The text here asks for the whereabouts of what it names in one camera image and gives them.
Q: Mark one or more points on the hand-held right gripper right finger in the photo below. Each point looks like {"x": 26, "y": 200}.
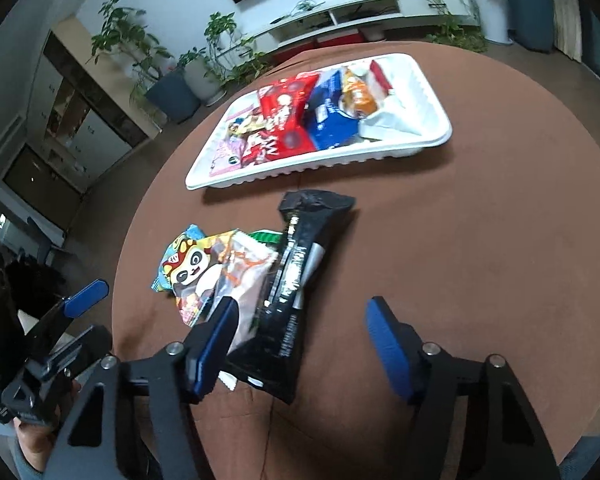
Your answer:
{"x": 387, "y": 350}

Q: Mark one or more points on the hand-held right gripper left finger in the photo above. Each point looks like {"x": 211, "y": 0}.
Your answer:
{"x": 215, "y": 355}

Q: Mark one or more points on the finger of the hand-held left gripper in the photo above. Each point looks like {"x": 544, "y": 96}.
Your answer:
{"x": 87, "y": 341}
{"x": 87, "y": 296}

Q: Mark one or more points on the panda print snack packet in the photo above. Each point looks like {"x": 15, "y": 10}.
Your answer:
{"x": 190, "y": 270}

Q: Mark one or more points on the clear snack packet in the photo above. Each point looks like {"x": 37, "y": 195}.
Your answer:
{"x": 245, "y": 270}

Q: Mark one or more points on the black snack packet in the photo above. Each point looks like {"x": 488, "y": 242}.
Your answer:
{"x": 292, "y": 280}

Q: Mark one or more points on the green snack packet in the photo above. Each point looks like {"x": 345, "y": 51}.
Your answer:
{"x": 267, "y": 236}

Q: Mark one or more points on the pink snack packet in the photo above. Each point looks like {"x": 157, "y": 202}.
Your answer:
{"x": 227, "y": 155}

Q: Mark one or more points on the blue snack packet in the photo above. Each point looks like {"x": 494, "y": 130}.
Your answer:
{"x": 330, "y": 126}

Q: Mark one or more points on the small beige snack packet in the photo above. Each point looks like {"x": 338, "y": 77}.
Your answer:
{"x": 242, "y": 122}

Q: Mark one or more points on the white and red snack packet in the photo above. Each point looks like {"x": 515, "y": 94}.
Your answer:
{"x": 395, "y": 116}

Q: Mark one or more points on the large red snack packet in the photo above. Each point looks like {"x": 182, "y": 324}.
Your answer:
{"x": 285, "y": 110}

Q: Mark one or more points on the orange snack packet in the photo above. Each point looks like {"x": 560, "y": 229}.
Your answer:
{"x": 358, "y": 92}

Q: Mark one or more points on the white plastic tray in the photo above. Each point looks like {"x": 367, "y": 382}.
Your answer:
{"x": 420, "y": 92}

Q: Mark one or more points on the person's left forearm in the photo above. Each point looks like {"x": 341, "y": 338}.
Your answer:
{"x": 27, "y": 465}

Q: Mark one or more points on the person's left hand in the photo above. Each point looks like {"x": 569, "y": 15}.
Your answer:
{"x": 35, "y": 442}

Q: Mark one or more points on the grey-white plant pot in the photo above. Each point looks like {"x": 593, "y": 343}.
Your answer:
{"x": 204, "y": 80}

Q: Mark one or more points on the tall leafy tree plant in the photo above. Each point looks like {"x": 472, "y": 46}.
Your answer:
{"x": 125, "y": 40}

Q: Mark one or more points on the small plant in grey-white pot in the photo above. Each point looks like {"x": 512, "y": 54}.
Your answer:
{"x": 191, "y": 57}

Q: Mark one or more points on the trailing vine plant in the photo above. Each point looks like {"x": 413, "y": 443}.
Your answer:
{"x": 230, "y": 45}

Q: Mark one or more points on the red storage box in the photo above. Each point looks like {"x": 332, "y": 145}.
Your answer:
{"x": 341, "y": 40}
{"x": 292, "y": 51}

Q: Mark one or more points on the small pot under console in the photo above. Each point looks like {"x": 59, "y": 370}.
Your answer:
{"x": 375, "y": 33}

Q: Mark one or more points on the trailing plant on console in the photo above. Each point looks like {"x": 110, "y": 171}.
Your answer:
{"x": 445, "y": 20}

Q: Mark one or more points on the white television console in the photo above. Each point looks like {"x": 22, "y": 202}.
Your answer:
{"x": 380, "y": 5}

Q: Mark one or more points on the white plant pot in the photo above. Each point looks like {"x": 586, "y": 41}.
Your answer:
{"x": 491, "y": 12}

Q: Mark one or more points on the beige curtain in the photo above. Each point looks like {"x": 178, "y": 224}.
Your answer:
{"x": 562, "y": 15}

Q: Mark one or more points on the white wall cabinet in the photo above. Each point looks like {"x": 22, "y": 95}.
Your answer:
{"x": 80, "y": 110}

